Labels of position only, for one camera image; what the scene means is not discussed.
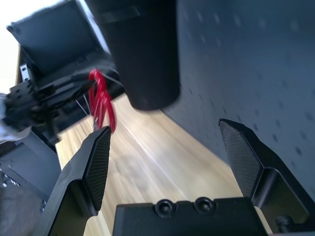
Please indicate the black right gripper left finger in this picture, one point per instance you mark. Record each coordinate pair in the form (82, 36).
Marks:
(73, 184)

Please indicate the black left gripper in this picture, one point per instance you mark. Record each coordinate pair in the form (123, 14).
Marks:
(32, 105)

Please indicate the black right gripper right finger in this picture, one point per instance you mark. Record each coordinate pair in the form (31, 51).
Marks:
(258, 167)

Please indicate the grey pegboard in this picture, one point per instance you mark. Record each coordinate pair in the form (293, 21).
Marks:
(246, 61)

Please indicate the dark grey framed box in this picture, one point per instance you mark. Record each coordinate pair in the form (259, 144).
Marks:
(56, 37)

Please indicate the black plastic cup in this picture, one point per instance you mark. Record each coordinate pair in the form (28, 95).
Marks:
(147, 61)

